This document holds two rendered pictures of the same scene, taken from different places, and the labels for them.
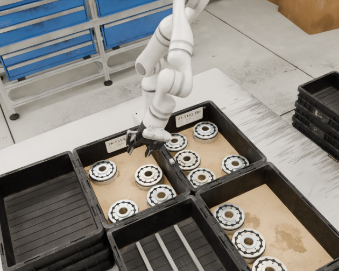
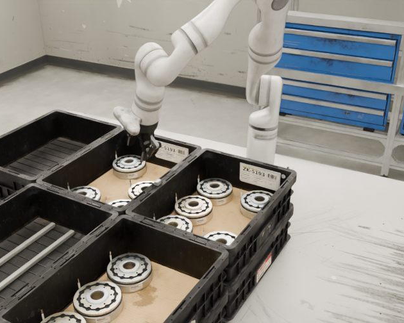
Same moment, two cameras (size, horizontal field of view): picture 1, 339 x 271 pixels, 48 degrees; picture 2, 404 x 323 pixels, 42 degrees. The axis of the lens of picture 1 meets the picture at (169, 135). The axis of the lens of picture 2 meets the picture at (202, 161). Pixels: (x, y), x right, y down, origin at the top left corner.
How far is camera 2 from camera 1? 1.09 m
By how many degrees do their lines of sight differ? 44
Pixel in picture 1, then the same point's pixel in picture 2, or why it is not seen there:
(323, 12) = not seen: outside the picture
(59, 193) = not seen: hidden behind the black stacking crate
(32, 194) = (74, 147)
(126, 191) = (118, 191)
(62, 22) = (356, 70)
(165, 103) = (140, 84)
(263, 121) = (388, 273)
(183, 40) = (193, 22)
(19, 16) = (310, 43)
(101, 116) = (238, 151)
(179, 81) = (149, 59)
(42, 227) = (40, 168)
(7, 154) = not seen: hidden behind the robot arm
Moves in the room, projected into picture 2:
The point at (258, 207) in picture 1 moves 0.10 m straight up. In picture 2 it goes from (171, 295) to (169, 259)
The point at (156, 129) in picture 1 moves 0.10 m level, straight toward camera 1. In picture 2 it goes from (130, 114) to (95, 125)
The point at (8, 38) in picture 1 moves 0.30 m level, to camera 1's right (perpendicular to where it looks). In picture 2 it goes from (288, 61) to (327, 75)
